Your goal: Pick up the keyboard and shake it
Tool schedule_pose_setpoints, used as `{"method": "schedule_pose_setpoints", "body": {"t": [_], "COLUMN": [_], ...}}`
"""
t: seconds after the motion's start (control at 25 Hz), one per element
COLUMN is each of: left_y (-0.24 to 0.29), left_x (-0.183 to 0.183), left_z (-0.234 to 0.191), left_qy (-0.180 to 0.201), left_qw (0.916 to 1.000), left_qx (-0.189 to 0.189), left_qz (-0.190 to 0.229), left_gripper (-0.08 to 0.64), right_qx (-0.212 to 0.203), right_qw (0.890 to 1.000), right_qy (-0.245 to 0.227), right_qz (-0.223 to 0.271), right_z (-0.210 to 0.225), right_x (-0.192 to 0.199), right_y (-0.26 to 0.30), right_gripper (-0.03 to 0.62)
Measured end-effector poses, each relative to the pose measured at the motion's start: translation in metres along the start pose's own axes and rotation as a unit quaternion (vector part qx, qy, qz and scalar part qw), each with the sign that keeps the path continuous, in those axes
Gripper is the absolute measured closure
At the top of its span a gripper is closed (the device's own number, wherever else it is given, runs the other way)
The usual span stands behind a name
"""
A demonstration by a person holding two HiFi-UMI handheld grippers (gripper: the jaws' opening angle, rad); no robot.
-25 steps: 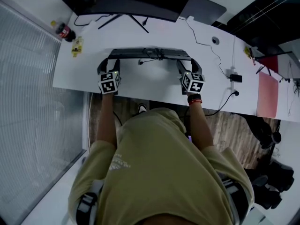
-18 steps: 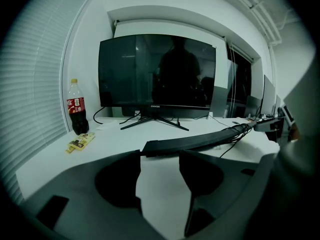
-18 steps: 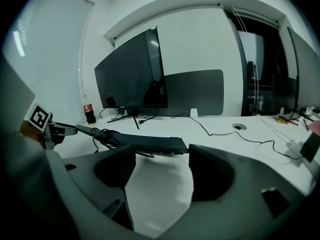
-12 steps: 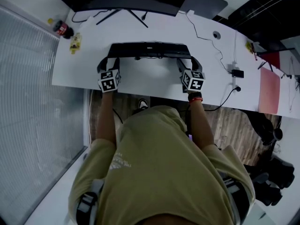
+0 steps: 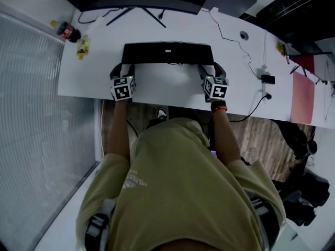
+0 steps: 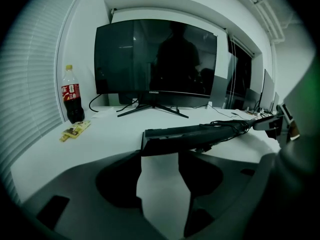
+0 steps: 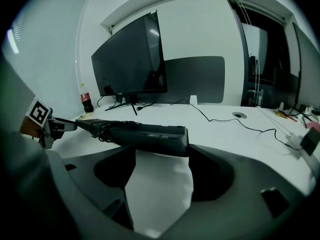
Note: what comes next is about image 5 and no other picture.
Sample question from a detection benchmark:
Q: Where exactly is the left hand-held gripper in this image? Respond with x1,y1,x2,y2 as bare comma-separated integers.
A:
109,63,137,101

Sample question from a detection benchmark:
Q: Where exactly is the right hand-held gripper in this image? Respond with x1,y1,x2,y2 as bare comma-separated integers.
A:
197,61,230,104

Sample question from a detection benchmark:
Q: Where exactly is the black keyboard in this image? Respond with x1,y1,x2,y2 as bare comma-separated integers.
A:
120,41,215,66

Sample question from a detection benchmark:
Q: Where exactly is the person's left forearm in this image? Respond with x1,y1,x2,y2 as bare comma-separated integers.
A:
108,100,131,162

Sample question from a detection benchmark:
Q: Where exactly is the person's right forearm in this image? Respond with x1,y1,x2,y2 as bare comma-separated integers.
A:
213,111,242,167

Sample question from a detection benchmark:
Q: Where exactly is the black wristwatch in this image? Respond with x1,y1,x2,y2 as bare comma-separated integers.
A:
210,99,227,110

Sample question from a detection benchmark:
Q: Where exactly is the yellow snack packet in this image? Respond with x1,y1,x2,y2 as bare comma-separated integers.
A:
76,35,91,61

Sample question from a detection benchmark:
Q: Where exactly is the black power adapter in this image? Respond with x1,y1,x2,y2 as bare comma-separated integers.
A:
260,74,276,85

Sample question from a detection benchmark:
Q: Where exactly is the white and black shoe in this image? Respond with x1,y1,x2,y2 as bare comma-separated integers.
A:
155,106,169,121

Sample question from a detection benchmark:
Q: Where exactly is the black monitor stand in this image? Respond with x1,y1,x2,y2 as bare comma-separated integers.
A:
105,7,167,29

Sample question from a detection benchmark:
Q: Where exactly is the cola bottle with yellow cap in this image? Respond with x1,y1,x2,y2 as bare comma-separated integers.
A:
50,19,82,43

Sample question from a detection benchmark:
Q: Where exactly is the small yellow packet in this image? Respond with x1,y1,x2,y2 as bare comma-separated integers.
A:
276,41,287,58

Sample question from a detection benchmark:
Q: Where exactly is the grey monitor back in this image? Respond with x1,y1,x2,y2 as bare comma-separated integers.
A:
203,0,258,18

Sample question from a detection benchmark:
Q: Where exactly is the red and black monitor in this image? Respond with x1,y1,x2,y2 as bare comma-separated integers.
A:
287,51,333,74

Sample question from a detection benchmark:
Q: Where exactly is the black chair under desk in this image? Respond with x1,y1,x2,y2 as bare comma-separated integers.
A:
276,121,319,162

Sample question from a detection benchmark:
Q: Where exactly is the olive green t-shirt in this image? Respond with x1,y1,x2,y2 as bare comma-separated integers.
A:
76,117,287,251

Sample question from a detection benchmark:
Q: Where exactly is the thin black cable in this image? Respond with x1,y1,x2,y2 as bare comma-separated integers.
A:
208,9,263,78

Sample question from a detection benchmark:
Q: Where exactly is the black plug cable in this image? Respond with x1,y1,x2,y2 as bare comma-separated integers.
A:
227,93,273,123

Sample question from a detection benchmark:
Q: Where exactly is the black looped cable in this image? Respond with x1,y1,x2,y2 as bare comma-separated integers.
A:
77,7,121,25

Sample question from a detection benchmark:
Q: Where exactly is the grey shoulder strap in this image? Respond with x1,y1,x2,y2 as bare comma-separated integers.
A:
84,199,116,251
245,194,278,251

